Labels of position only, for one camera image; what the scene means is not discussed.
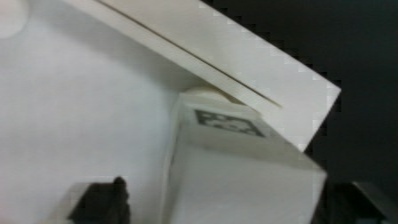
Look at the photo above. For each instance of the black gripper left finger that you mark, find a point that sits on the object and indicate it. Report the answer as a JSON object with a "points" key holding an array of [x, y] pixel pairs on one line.
{"points": [[102, 207]]}

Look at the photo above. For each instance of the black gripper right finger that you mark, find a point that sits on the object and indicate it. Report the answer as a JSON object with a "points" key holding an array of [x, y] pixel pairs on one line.
{"points": [[364, 206]]}

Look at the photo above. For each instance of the white leg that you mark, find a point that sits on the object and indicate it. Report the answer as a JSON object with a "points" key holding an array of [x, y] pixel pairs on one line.
{"points": [[241, 179]]}

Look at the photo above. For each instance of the white square table top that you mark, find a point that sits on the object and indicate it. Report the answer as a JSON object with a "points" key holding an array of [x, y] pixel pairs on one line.
{"points": [[88, 90]]}

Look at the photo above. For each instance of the white U-shaped obstacle wall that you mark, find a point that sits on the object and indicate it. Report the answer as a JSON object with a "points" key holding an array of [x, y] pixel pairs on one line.
{"points": [[294, 93]]}

